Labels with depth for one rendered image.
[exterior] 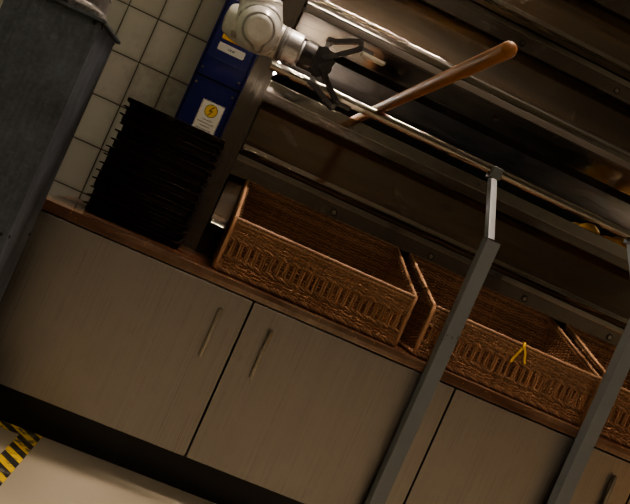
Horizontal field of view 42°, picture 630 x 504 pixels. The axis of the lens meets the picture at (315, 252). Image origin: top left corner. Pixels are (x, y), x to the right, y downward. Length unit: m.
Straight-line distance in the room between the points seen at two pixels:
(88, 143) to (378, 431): 1.27
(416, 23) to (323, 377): 1.25
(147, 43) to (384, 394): 1.33
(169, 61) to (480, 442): 1.50
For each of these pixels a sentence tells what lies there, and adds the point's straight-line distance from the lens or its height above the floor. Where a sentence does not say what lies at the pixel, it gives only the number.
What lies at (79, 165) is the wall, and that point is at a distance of 2.72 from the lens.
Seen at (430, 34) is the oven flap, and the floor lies 1.54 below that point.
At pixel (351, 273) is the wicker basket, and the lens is 2.24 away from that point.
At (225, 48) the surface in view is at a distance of 2.70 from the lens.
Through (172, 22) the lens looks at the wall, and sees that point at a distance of 2.75.
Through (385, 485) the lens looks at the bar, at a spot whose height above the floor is 0.24.
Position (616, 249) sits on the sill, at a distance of 3.04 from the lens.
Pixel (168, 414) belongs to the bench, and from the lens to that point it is 2.22.
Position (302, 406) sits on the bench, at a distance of 2.23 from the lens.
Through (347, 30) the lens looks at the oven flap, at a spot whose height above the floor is 1.39.
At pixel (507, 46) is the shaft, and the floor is 1.19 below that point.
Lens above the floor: 0.75
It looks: level
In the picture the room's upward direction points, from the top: 24 degrees clockwise
